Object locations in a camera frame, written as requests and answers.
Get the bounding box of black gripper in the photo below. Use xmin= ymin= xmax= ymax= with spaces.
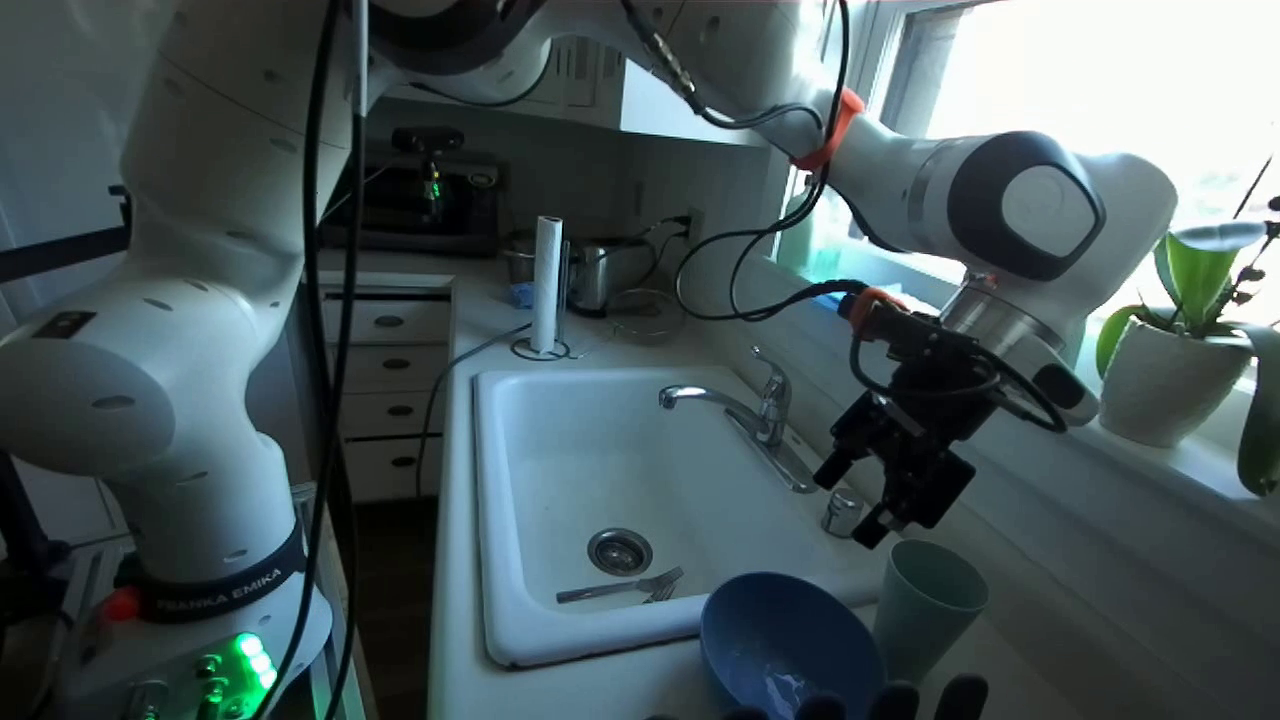
xmin=812 ymin=299 xmax=999 ymax=548

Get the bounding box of light teal plastic cup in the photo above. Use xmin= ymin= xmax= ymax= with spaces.
xmin=872 ymin=539 xmax=987 ymax=685

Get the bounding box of blue plastic bowl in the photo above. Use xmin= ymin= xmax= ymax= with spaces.
xmin=698 ymin=572 xmax=883 ymax=720

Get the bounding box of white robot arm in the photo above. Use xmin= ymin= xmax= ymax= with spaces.
xmin=0 ymin=0 xmax=1176 ymax=720

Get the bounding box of chrome sink faucet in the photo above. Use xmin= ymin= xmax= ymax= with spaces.
xmin=656 ymin=352 xmax=816 ymax=494

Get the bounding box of utensil in sink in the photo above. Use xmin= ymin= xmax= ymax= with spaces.
xmin=554 ymin=568 xmax=682 ymax=606

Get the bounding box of white kitchen sink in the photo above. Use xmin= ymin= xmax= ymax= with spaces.
xmin=470 ymin=367 xmax=883 ymax=670

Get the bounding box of white potted plant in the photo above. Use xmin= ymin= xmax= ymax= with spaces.
xmin=1096 ymin=211 xmax=1280 ymax=496

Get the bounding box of metal canister on counter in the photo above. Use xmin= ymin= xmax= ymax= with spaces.
xmin=568 ymin=245 xmax=611 ymax=317

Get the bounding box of white drawer cabinet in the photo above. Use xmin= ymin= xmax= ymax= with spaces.
xmin=319 ymin=273 xmax=452 ymax=505

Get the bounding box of white upper cabinet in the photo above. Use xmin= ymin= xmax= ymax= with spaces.
xmin=380 ymin=38 xmax=757 ymax=146

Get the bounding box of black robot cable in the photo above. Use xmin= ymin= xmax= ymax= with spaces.
xmin=250 ymin=0 xmax=376 ymax=720

